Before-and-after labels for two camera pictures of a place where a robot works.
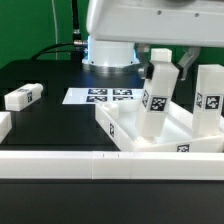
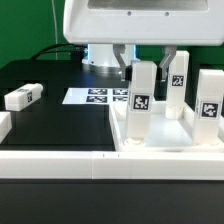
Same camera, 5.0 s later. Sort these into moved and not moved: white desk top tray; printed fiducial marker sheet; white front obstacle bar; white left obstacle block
Moved: white desk top tray
Not moved: white left obstacle block; printed fiducial marker sheet; white front obstacle bar
